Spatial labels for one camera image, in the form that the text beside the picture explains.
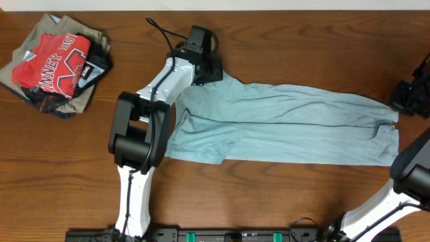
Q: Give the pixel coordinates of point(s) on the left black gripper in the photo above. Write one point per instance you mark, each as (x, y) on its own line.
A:
(218, 74)

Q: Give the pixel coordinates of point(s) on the light blue t-shirt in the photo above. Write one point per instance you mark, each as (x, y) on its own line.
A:
(281, 123)

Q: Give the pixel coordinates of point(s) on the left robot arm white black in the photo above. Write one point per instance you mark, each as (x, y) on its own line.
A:
(140, 128)

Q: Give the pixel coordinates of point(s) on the red printed t-shirt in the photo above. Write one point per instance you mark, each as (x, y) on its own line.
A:
(57, 65)

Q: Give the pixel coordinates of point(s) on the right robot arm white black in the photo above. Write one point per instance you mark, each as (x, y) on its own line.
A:
(407, 190)

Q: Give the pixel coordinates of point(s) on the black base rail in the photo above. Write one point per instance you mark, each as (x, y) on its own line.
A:
(175, 235)

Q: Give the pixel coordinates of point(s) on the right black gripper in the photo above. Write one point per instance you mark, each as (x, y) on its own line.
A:
(398, 102)

